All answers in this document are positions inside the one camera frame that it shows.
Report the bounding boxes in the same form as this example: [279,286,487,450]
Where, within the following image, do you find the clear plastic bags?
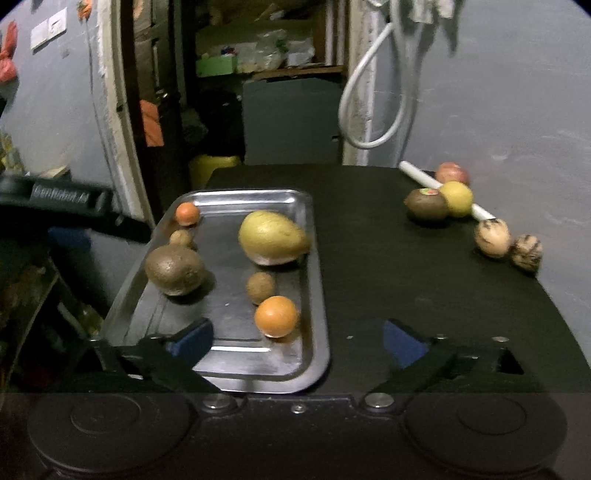
[238,30,315,72]

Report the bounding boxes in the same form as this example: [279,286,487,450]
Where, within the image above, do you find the beige counter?
[25,165,72,180]

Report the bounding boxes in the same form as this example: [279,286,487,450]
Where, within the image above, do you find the white rag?
[406,0,467,51]

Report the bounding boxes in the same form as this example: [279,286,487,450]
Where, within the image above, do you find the green box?
[196,54,238,77]

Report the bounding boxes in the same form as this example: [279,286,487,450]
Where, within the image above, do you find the red apple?
[435,162,470,186]

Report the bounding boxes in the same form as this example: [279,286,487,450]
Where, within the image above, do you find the yellow lemon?
[438,181,474,218]

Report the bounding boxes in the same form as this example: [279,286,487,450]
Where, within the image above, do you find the small orange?
[175,202,201,227]
[254,296,300,338]

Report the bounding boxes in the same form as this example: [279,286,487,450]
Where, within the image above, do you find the wooden board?
[252,65,347,81]

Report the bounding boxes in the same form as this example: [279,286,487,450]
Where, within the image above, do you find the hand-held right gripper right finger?
[360,318,541,414]

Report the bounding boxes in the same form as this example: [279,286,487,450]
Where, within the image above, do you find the metal tray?
[99,188,331,394]

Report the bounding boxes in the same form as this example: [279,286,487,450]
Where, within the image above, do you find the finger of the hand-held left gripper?
[44,224,93,253]
[92,208,155,244]

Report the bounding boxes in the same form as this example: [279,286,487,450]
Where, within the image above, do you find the white hose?
[338,0,416,150]

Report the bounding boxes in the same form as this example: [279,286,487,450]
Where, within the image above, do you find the small brown kiwi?
[246,272,276,305]
[168,228,195,250]

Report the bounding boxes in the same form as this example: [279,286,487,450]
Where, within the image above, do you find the white switch plate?
[30,7,68,51]

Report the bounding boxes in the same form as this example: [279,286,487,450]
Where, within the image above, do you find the dark striped pepino melon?
[510,234,544,272]

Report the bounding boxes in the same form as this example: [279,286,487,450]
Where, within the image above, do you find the large brown kiwi with sticker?
[404,187,450,224]

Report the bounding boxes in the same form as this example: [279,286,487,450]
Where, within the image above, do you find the large yellow pear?
[238,210,311,267]

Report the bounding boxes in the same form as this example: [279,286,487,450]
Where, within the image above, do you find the orange cloth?
[140,99,164,147]

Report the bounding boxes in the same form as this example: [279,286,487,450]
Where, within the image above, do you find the red plastic bag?
[0,21,19,84]

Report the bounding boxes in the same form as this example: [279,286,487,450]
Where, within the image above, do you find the white rod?
[399,161,497,221]

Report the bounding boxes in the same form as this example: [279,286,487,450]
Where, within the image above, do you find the pale striped pepino melon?
[474,219,512,258]

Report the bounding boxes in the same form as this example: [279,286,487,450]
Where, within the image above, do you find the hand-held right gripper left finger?
[69,318,238,414]

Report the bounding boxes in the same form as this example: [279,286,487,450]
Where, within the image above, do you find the plain large brown kiwi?
[144,244,207,296]

